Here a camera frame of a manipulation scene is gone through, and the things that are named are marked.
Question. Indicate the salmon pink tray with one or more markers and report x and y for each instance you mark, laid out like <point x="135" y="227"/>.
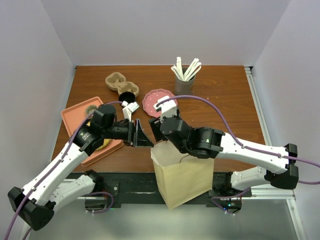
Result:
<point x="74" y="115"/>

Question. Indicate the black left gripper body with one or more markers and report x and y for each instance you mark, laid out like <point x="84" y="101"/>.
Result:
<point x="124" y="131"/>

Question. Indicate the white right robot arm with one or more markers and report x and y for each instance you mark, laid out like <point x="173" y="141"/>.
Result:
<point x="272" y="165"/>

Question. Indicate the grey straw holder cup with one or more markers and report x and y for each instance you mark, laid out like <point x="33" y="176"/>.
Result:
<point x="183" y="87"/>

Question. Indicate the yellow green woven coaster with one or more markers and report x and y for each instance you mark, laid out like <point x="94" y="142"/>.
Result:
<point x="106" y="142"/>

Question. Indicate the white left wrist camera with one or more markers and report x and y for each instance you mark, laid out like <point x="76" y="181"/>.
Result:
<point x="128" y="109"/>

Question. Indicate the beige paper takeout bag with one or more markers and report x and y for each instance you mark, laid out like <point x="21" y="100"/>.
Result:
<point x="180" y="177"/>

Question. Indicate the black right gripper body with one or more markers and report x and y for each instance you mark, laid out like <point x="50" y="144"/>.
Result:
<point x="155" y="123"/>

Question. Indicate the white paper straw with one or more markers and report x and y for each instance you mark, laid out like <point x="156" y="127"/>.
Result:
<point x="179" y="68"/>
<point x="192" y="69"/>
<point x="177" y="73"/>

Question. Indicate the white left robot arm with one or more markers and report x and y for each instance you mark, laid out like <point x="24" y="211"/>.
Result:
<point x="38" y="201"/>

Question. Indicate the stack of black cups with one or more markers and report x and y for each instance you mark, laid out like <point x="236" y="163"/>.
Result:
<point x="127" y="96"/>

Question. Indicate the pink polka dot plate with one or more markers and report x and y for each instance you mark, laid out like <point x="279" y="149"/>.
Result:
<point x="151" y="99"/>

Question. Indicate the small grey woven coaster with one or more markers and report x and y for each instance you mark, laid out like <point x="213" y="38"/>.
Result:
<point x="90" y="109"/>

